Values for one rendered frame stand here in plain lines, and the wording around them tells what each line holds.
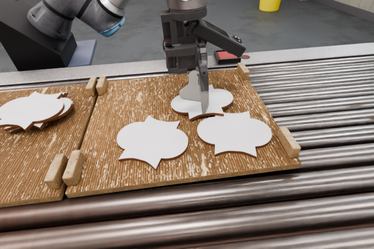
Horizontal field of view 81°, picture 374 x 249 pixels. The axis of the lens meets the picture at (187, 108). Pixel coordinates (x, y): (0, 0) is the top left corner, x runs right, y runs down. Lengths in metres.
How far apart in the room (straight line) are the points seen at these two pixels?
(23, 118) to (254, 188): 0.48
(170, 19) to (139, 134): 0.23
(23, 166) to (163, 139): 0.26
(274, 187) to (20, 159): 0.47
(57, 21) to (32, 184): 0.67
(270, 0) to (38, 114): 4.47
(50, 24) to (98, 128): 0.58
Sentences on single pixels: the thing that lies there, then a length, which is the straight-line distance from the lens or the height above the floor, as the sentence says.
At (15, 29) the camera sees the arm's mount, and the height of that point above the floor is 1.04.
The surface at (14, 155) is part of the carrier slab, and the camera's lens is 0.55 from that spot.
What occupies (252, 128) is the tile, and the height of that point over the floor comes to 0.94.
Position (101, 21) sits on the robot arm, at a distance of 0.97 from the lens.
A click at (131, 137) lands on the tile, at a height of 0.94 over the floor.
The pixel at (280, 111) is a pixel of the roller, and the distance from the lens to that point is 0.57.
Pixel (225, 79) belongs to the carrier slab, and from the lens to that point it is 0.62.
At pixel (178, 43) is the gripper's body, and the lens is 0.44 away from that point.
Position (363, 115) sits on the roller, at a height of 0.92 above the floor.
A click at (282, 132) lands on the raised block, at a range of 0.45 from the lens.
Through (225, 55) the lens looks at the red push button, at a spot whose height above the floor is 0.93.
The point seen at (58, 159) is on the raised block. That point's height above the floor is 0.96.
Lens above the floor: 1.26
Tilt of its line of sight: 39 degrees down
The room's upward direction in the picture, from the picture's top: 3 degrees counter-clockwise
